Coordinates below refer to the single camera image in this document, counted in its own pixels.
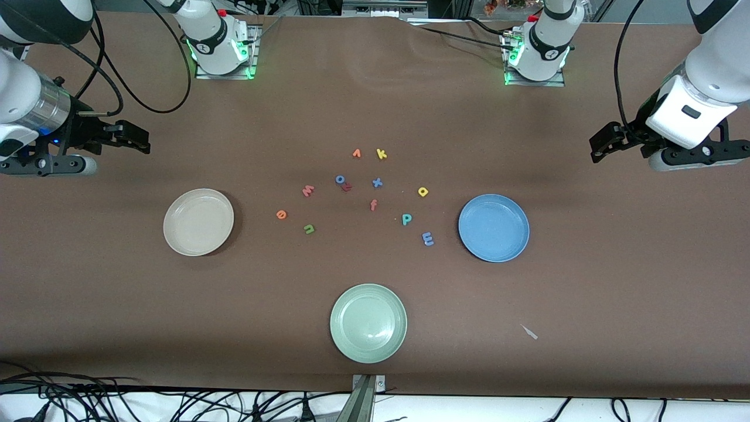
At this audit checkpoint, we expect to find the beige brown plate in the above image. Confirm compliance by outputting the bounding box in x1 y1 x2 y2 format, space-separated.
163 188 235 257

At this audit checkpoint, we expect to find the blue plate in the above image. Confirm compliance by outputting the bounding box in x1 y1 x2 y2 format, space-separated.
458 194 530 263

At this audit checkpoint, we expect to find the brown table cover sheet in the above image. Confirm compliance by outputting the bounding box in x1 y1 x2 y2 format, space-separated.
0 11 750 400

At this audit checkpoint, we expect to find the orange background object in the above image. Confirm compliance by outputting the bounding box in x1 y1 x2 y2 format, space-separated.
484 0 528 15

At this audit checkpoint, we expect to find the grey power strip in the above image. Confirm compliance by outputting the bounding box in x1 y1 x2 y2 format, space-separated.
342 0 429 18

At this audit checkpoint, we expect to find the pale green plate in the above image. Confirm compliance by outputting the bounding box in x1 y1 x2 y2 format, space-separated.
330 284 408 364

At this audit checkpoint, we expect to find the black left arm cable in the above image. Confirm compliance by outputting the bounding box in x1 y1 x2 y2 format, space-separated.
613 0 648 144

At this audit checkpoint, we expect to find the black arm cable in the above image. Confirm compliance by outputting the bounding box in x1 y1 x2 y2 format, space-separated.
613 0 648 144
56 0 194 118

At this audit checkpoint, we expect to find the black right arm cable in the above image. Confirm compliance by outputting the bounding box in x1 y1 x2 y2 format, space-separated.
56 0 194 118

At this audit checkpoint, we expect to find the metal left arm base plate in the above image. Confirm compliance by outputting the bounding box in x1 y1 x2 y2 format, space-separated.
501 29 566 87

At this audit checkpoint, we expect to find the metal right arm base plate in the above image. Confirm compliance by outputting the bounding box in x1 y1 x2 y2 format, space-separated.
195 23 260 80

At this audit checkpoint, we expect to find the black cable on table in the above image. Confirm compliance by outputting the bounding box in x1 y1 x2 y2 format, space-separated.
404 21 516 47

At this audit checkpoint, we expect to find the aluminium camera post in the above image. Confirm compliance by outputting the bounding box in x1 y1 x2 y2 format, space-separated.
350 374 387 422

